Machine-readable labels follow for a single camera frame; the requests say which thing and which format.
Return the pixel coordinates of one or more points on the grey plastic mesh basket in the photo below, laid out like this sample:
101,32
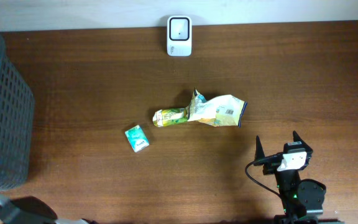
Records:
17,105

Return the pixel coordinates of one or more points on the teal tissue pack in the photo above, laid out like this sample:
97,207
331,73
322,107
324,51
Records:
137,138

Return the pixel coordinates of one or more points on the green drink carton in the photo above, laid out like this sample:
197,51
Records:
168,117

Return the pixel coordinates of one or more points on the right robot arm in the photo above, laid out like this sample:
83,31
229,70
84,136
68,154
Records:
302,199

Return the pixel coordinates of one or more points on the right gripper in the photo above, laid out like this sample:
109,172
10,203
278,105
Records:
271,163

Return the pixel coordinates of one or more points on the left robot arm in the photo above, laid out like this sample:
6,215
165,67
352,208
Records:
30,209

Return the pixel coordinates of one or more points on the yellow snack bag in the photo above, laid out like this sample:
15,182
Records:
224,110

